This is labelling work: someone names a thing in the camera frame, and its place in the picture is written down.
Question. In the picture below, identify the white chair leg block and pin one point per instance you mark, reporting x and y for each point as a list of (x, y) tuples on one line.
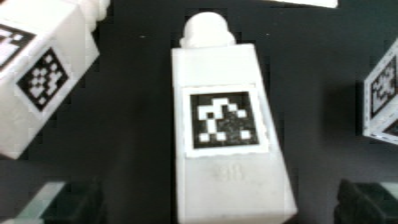
[(48, 52)]

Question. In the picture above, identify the white chair seat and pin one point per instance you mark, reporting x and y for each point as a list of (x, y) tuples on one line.
[(318, 3)]

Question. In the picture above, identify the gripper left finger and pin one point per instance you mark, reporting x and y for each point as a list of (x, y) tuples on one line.
[(68, 203)]

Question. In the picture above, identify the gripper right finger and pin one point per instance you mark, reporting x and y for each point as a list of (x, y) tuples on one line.
[(366, 203)]

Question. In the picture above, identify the white chair leg with tag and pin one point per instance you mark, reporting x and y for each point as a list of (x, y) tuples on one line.
[(233, 188)]

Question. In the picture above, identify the white tagged cube left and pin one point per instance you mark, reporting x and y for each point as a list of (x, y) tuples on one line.
[(381, 99)]

